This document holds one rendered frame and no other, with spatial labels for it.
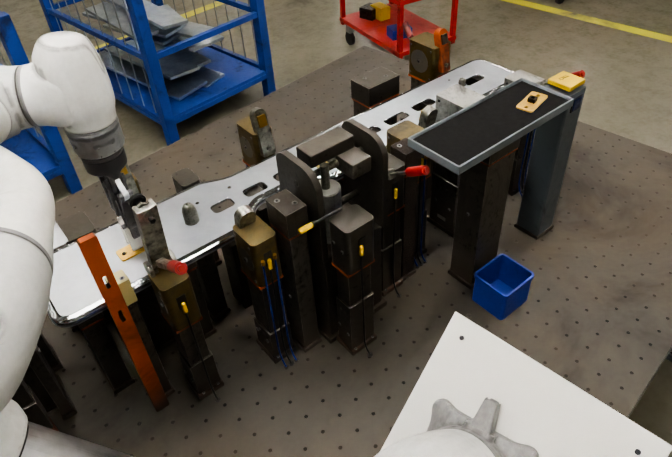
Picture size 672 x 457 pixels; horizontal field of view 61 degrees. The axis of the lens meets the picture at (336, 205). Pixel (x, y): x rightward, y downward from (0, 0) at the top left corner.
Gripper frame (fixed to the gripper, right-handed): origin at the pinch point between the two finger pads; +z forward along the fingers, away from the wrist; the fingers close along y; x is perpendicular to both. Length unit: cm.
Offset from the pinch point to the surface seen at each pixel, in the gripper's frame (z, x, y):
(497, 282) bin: 34, 71, 40
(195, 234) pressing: 4.6, 11.0, 4.5
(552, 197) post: 22, 95, 37
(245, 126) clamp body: 0.0, 38.6, -18.2
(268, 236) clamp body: -2.4, 18.7, 22.5
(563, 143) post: 4, 94, 37
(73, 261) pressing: 4.6, -11.8, -5.3
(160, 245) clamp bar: -7.1, 0.5, 16.0
